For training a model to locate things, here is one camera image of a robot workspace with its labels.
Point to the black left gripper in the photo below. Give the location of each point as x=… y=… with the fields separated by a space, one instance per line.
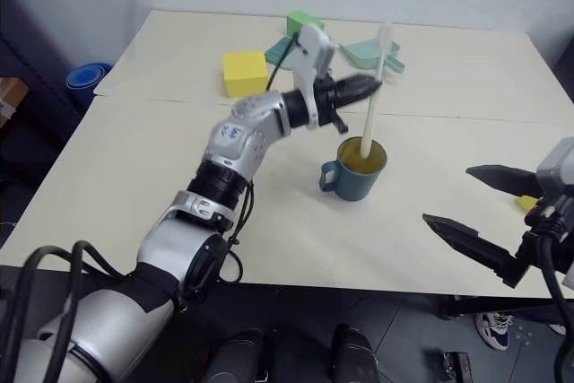
x=327 y=98

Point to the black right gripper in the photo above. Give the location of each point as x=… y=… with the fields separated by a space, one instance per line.
x=536 y=223

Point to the white spoon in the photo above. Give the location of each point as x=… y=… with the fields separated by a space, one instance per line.
x=369 y=123

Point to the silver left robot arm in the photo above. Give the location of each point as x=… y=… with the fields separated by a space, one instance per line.
x=233 y=136

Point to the blue mug yellow inside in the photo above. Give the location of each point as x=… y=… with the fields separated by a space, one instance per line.
x=356 y=179

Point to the teal dustpan shaped tray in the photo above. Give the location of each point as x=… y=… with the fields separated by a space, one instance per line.
x=365 y=53

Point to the small yellow object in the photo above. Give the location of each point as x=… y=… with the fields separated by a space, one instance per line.
x=525 y=202

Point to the teal ribbed soap dish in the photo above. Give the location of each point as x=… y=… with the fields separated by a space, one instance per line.
x=280 y=52

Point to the green block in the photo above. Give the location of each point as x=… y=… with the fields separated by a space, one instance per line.
x=302 y=22

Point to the yellow block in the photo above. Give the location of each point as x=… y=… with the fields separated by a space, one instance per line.
x=244 y=73

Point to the white black sneaker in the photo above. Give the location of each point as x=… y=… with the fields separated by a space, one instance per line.
x=493 y=330

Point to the dark rounded shape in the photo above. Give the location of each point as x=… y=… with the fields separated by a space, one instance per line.
x=235 y=358
x=356 y=354

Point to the blue rolled mat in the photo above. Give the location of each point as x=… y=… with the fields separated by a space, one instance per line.
x=87 y=78

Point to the cardboard box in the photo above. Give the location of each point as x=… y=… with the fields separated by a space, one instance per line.
x=10 y=98

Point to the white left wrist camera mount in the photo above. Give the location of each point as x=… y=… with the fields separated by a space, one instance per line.
x=314 y=53

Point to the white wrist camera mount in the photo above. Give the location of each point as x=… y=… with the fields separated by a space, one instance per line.
x=556 y=165
x=314 y=53

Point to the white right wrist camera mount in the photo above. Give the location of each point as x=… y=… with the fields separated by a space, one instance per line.
x=556 y=165

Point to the black table frame bar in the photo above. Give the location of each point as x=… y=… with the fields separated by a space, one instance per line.
x=493 y=306

